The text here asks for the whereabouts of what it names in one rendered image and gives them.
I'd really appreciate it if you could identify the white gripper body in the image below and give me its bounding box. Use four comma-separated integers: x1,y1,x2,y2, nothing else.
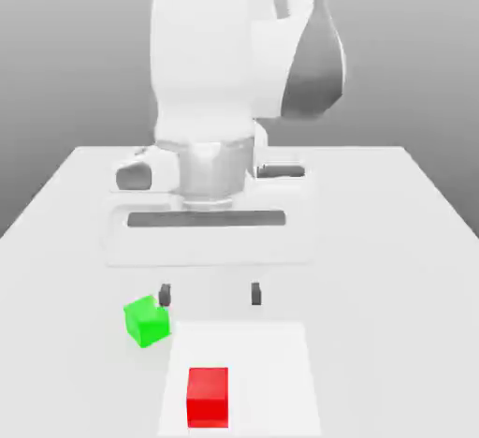
103,200,312,270

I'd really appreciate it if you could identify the small green cube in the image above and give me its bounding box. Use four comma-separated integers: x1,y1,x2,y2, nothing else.
123,294,172,349

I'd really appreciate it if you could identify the small red cube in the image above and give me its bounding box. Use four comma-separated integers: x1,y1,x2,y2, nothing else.
185,366,230,430

